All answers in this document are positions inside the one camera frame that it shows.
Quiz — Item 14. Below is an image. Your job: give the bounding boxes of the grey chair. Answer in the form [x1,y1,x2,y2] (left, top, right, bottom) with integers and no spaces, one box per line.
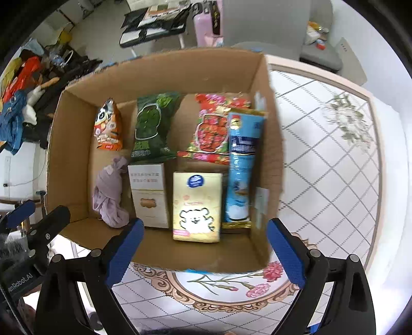
[223,0,312,60]
[299,1,343,73]

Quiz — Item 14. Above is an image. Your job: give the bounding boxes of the flat cardboard by wall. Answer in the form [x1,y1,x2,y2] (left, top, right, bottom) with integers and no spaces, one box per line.
[334,38,367,86]

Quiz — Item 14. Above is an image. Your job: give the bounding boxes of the tissue pack on chair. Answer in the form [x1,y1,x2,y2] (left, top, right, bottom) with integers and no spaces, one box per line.
[304,21,330,45]

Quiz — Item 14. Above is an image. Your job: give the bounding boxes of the pile of colourful clothes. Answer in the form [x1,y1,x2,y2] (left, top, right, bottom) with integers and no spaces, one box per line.
[1,38,60,155]

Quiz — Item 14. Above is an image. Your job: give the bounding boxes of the red floral snack bag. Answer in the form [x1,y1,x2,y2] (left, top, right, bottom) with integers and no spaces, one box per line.
[177,93,251,165]

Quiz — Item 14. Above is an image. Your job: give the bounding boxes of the orange panda snack bag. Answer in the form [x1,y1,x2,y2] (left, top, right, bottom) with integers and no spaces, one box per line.
[93,98,123,151]

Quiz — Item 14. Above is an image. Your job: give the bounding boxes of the yellow bear tissue pack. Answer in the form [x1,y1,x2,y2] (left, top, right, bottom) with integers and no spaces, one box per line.
[173,172,223,243]

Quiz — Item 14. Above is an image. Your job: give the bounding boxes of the pink suitcase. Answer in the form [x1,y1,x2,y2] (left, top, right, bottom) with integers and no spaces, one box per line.
[192,1,224,47]

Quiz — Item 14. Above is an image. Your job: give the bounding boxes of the far grey chair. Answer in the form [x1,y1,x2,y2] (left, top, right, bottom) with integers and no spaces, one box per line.
[299,1,343,73]

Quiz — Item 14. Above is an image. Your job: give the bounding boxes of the open cardboard box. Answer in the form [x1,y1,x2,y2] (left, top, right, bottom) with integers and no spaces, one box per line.
[46,48,283,273]

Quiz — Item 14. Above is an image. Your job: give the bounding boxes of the blue long snack tube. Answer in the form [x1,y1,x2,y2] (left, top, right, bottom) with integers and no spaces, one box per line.
[225,108,266,228]

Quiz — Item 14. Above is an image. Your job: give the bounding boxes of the near grey chair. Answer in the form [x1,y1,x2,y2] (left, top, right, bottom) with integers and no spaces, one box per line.
[223,0,312,60]

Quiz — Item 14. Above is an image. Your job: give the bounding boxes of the green wet wipes pack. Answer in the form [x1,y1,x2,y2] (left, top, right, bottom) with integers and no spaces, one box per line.
[131,92,183,164]

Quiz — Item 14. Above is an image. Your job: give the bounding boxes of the black bag on chair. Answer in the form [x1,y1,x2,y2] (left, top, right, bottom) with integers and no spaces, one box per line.
[120,3,194,43]

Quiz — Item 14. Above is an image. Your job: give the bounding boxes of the small red item on chair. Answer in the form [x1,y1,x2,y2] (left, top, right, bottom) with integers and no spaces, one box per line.
[316,39,326,50]

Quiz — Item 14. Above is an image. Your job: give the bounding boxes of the patterned white tablecloth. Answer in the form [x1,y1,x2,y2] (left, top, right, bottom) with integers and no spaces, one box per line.
[68,54,403,335]

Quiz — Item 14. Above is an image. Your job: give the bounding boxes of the small white box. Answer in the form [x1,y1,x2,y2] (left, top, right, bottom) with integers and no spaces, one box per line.
[128,163,169,229]

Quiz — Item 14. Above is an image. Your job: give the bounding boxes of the purple knotted cloth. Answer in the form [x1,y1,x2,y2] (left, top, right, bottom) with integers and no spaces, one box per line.
[92,156,129,228]

